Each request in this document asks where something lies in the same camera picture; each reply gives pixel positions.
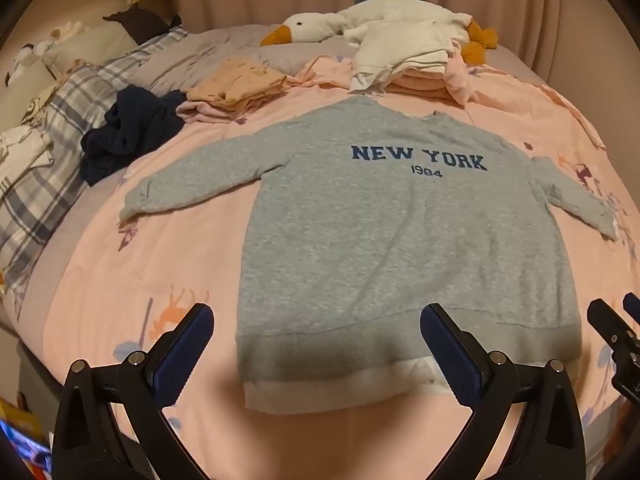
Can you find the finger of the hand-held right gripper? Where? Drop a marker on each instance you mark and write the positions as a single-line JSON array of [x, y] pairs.
[[632, 304], [605, 317]]

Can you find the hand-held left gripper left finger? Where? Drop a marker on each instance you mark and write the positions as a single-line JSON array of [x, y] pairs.
[[184, 355]]

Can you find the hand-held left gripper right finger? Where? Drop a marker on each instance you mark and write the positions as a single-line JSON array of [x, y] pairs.
[[450, 355]]

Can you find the grey sweatshirt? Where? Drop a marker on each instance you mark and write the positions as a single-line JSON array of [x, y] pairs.
[[375, 235]]

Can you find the pink printed duvet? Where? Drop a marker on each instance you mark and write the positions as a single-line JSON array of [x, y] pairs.
[[175, 250]]

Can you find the colourful box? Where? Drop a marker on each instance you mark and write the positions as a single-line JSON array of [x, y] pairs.
[[22, 435]]

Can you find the navy garment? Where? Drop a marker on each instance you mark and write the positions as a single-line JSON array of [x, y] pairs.
[[135, 130]]

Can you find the pale pink folded garment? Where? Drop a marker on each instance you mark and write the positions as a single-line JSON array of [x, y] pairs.
[[210, 110]]

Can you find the peach folded garment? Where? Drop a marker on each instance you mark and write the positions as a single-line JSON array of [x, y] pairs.
[[235, 85]]

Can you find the plaid grey blanket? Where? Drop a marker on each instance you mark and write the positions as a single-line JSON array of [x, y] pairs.
[[75, 92]]

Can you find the lilac bed sheet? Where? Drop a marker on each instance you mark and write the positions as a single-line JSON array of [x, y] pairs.
[[200, 50]]

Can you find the white garment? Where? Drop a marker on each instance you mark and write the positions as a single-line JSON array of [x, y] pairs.
[[395, 47]]

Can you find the cartoon printed pillow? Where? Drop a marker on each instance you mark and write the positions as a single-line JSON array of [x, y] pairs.
[[25, 75]]

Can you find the brown cloth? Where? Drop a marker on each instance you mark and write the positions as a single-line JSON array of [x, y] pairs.
[[142, 22]]

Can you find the small white plush toy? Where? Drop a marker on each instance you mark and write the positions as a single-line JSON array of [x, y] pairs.
[[62, 32]]

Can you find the white goose plush toy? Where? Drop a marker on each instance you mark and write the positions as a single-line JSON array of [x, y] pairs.
[[310, 27]]

